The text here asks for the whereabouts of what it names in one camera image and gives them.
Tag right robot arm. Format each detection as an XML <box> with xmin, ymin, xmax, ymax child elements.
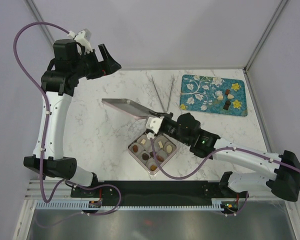
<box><xmin>150</xmin><ymin>113</ymin><xmax>300</xmax><ymax>202</ymax></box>

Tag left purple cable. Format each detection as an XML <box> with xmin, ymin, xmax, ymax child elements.
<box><xmin>13</xmin><ymin>21</ymin><xmax>73</xmax><ymax>204</ymax></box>

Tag dark chocolate pieces on tray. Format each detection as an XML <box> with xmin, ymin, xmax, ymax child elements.
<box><xmin>223</xmin><ymin>100</ymin><xmax>231</xmax><ymax>111</ymax></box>

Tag pink chocolate tin box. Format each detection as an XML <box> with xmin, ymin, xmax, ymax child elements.
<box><xmin>127</xmin><ymin>132</ymin><xmax>178</xmax><ymax>175</ymax></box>

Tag brown almond chocolate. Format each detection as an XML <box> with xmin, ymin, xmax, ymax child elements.
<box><xmin>157</xmin><ymin>155</ymin><xmax>165</xmax><ymax>162</ymax></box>

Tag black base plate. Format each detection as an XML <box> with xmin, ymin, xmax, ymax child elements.
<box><xmin>70</xmin><ymin>180</ymin><xmax>246</xmax><ymax>206</ymax></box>

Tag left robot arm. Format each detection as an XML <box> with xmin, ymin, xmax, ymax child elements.
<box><xmin>23</xmin><ymin>39</ymin><xmax>121</xmax><ymax>197</ymax></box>

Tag aluminium frame post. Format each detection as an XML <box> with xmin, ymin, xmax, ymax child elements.
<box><xmin>242</xmin><ymin>0</ymin><xmax>291</xmax><ymax>73</ymax></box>
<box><xmin>24</xmin><ymin>0</ymin><xmax>73</xmax><ymax>76</ymax></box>

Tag metal tweezers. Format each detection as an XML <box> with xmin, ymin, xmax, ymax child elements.
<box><xmin>150</xmin><ymin>74</ymin><xmax>175</xmax><ymax>113</ymax></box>

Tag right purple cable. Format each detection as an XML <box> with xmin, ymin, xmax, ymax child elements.
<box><xmin>147</xmin><ymin>132</ymin><xmax>300</xmax><ymax>193</ymax></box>

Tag left aluminium frame post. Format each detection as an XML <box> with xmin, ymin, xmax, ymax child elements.
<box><xmin>24</xmin><ymin>0</ymin><xmax>73</xmax><ymax>76</ymax></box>

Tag caramel square chocolate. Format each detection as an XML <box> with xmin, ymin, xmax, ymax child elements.
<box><xmin>150</xmin><ymin>165</ymin><xmax>157</xmax><ymax>171</ymax></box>

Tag white oval chocolate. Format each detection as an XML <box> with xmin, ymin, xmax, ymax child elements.
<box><xmin>165</xmin><ymin>145</ymin><xmax>173</xmax><ymax>154</ymax></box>

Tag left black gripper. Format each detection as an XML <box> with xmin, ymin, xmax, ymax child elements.
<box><xmin>72</xmin><ymin>44</ymin><xmax>122</xmax><ymax>80</ymax></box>

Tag dark round chocolate in box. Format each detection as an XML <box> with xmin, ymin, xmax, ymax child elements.
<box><xmin>142</xmin><ymin>153</ymin><xmax>150</xmax><ymax>161</ymax></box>

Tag white cable duct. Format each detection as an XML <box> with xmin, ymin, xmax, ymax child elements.
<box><xmin>35</xmin><ymin>200</ymin><xmax>224</xmax><ymax>211</ymax></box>

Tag purple cable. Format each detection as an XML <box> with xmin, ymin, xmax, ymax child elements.
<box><xmin>147</xmin><ymin>132</ymin><xmax>300</xmax><ymax>193</ymax></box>
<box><xmin>13</xmin><ymin>21</ymin><xmax>73</xmax><ymax>204</ymax></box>

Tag teal floral tray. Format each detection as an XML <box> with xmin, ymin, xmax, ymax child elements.
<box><xmin>179</xmin><ymin>74</ymin><xmax>248</xmax><ymax>117</ymax></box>

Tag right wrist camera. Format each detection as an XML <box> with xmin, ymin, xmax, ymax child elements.
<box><xmin>145</xmin><ymin>116</ymin><xmax>163</xmax><ymax>134</ymax></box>

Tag right aluminium frame post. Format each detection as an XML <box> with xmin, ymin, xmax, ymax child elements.
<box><xmin>242</xmin><ymin>0</ymin><xmax>291</xmax><ymax>73</ymax></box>

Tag light brown round chocolate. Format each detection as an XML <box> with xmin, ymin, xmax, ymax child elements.
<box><xmin>132</xmin><ymin>145</ymin><xmax>138</xmax><ymax>153</ymax></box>

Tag white heart chocolate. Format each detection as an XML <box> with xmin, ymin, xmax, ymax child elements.
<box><xmin>227</xmin><ymin>94</ymin><xmax>234</xmax><ymax>100</ymax></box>

